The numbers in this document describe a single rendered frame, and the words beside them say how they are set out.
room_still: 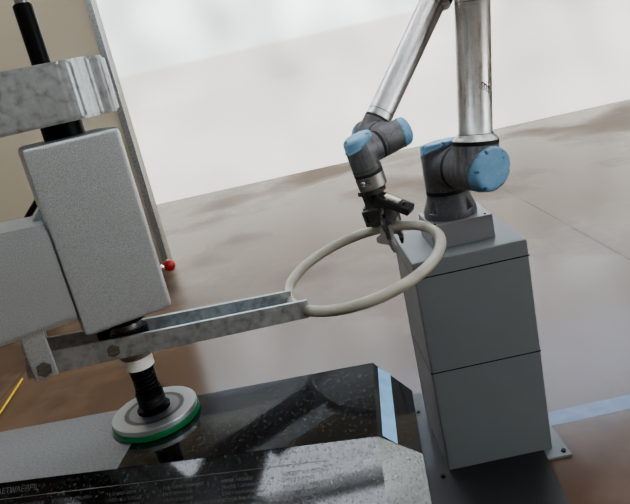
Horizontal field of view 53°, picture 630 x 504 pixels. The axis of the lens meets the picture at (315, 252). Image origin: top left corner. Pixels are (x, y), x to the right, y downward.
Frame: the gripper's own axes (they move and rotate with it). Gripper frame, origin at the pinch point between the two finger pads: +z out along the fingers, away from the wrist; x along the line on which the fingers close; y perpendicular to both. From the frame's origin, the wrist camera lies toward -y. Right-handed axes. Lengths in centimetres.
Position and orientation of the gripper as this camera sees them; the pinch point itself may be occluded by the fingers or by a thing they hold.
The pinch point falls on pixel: (399, 243)
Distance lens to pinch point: 200.1
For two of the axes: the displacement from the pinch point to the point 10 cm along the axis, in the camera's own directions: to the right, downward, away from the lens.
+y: -8.0, 0.9, 5.9
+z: 3.6, 8.7, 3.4
